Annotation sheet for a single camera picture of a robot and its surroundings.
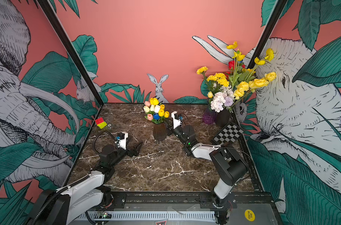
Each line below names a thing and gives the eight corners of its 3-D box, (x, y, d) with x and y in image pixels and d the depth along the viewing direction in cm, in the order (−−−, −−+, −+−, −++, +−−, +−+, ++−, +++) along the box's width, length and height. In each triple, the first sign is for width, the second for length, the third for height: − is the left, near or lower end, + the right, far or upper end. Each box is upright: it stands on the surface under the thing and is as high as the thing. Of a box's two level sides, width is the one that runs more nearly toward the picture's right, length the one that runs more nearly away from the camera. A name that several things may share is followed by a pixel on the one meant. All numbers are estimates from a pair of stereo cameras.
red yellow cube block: (97, 125, 109) (94, 120, 104) (104, 121, 111) (101, 116, 107) (101, 129, 106) (97, 125, 102) (107, 125, 109) (104, 120, 104)
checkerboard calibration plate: (224, 152, 95) (225, 150, 92) (210, 140, 101) (211, 138, 98) (242, 133, 105) (244, 130, 102) (229, 124, 111) (231, 121, 108)
